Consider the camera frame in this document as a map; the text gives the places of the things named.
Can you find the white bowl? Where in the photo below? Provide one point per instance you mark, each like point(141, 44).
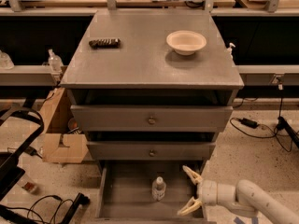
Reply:
point(185, 42)

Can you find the clear plastic dome container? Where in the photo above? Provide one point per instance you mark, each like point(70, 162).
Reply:
point(5, 61)

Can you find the grey wooden drawer cabinet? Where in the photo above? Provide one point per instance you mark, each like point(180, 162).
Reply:
point(145, 71)

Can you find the brown cardboard box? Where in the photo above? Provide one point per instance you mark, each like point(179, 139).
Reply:
point(59, 144)

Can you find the clear pump bottle on shelf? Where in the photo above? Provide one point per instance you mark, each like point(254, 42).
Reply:
point(55, 61)

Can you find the grey middle drawer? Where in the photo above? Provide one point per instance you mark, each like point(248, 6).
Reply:
point(151, 151)

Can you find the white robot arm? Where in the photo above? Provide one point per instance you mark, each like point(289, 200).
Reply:
point(245, 199)

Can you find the small clear packet on floor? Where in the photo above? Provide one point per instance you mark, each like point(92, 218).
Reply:
point(29, 186)

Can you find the grey open bottom drawer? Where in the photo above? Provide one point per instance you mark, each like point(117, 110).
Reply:
point(125, 193)

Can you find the clear plastic bottle white cap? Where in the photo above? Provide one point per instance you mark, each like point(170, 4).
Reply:
point(158, 188)

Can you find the dark patterned snack bar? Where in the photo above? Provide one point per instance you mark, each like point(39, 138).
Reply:
point(106, 43)

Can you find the white pump dispenser behind cabinet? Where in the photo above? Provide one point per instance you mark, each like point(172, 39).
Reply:
point(230, 49)

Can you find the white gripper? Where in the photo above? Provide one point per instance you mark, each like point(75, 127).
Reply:
point(207, 191)

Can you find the grey top drawer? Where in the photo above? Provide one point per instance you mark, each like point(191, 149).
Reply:
point(138, 118)

